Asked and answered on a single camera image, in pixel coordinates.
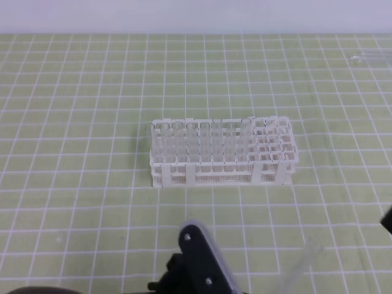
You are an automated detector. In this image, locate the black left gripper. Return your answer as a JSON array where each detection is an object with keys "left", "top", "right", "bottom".
[{"left": 148, "top": 219, "right": 243, "bottom": 294}]

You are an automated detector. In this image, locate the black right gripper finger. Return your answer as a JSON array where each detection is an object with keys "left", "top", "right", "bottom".
[{"left": 380, "top": 207, "right": 392, "bottom": 234}]

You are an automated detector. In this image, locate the clear glass test tube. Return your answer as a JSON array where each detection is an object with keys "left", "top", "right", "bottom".
[{"left": 278, "top": 239, "right": 323, "bottom": 293}]

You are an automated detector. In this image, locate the white plastic test tube rack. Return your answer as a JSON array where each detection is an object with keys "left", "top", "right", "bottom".
[{"left": 149, "top": 116, "right": 299, "bottom": 187}]

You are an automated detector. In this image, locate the green grid tablecloth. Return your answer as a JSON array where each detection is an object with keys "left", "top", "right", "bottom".
[{"left": 1, "top": 34, "right": 391, "bottom": 293}]

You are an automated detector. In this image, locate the clear tube far right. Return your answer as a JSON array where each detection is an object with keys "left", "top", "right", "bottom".
[{"left": 349, "top": 50, "right": 391, "bottom": 63}]

